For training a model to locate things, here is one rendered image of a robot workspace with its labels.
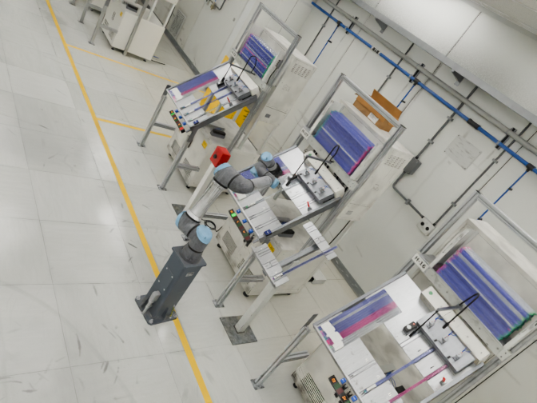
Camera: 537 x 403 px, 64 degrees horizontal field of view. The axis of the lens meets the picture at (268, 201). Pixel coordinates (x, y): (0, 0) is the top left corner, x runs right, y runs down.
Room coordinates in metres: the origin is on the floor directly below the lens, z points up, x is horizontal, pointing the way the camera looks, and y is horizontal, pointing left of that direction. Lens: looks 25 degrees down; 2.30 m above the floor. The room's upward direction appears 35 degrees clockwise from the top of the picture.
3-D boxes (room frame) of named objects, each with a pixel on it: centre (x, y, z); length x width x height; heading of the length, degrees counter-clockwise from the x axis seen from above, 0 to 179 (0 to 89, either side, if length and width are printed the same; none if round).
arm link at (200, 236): (2.34, 0.23, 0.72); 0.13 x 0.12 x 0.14; 73
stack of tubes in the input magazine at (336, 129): (3.34, -0.22, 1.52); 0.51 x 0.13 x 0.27; 49
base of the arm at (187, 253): (2.34, 0.22, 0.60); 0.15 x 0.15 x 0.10
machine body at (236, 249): (3.47, -0.26, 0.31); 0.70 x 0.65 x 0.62; 49
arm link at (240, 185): (2.63, 0.13, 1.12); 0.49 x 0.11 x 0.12; 163
